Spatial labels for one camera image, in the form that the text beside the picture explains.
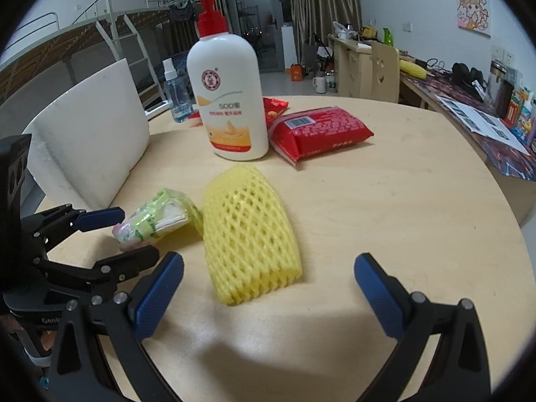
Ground white foam box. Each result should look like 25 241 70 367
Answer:
21 59 151 212

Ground clear spray bottle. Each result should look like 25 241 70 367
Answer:
162 59 195 123

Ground red tissue packet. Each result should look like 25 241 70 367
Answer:
268 107 375 165

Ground wooden smiley face chair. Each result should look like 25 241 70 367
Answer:
371 41 400 103

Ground wall poster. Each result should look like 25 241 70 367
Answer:
454 0 491 38

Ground steel kettle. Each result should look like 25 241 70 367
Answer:
486 59 514 118

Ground black pouch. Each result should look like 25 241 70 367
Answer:
450 62 490 101

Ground stack of colourful boxes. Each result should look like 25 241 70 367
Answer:
505 86 536 147

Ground white lotion pump bottle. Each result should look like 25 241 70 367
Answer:
186 0 269 162

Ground printed paper sheets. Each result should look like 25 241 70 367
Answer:
435 94 530 155

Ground glass balcony door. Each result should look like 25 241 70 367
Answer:
222 0 294 74

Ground grey metal bunk bed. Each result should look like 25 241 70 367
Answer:
0 12 126 110
94 0 193 112

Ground yellow foam net sleeve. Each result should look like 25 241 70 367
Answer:
202 164 303 306
400 59 428 79

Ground green tissue packet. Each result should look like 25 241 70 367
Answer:
112 188 204 253

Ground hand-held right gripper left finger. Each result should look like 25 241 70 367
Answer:
44 251 185 402

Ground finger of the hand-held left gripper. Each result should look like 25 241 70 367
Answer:
21 204 125 256
31 246 160 298

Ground hanging dark clothes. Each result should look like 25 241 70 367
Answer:
167 0 202 23

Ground white cabinet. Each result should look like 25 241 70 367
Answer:
281 23 294 72

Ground dark patterned desk mat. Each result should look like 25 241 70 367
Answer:
402 67 536 183

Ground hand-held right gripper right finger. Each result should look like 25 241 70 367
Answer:
354 252 491 402

